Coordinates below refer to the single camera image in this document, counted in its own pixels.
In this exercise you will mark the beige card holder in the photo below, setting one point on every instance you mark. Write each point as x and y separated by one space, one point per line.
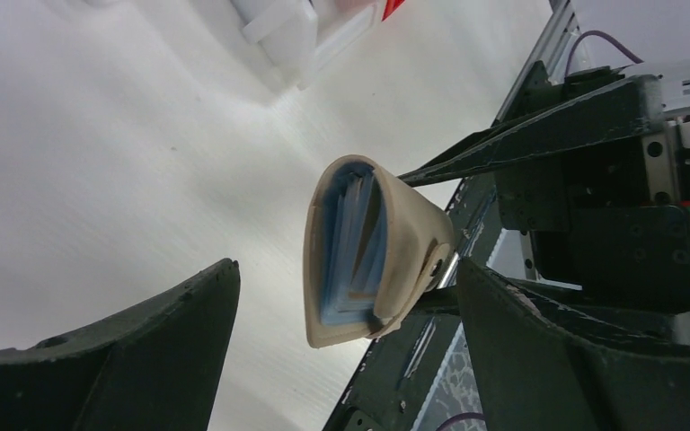
419 242

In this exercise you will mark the clear plastic bin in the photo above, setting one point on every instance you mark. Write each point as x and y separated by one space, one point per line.
301 37

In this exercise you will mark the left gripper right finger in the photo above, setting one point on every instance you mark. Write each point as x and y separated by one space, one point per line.
542 365

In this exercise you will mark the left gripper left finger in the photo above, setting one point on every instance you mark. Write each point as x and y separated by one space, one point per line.
153 366

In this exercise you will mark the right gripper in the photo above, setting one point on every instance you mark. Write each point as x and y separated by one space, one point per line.
612 218

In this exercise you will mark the red plastic bin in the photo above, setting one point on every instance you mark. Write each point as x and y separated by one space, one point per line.
390 7

